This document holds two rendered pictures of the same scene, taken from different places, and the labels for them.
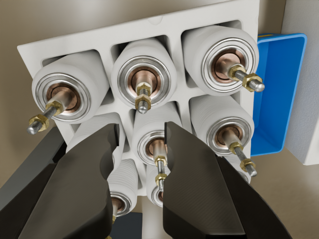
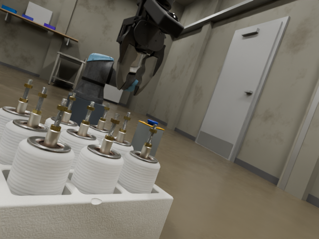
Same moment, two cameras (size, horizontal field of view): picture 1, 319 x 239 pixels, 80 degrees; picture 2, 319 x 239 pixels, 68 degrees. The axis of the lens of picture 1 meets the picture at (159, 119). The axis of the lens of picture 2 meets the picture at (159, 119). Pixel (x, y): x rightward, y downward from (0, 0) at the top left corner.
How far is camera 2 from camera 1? 0.46 m
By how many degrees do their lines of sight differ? 66
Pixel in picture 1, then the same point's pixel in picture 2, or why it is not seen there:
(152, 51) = (105, 159)
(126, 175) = not seen: hidden behind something
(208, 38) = (69, 158)
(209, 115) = not seen: hidden behind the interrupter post
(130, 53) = (117, 160)
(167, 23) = (85, 197)
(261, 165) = not seen: outside the picture
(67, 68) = (146, 164)
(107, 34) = (126, 197)
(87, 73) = (136, 165)
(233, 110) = (32, 133)
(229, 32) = (55, 155)
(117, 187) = (99, 133)
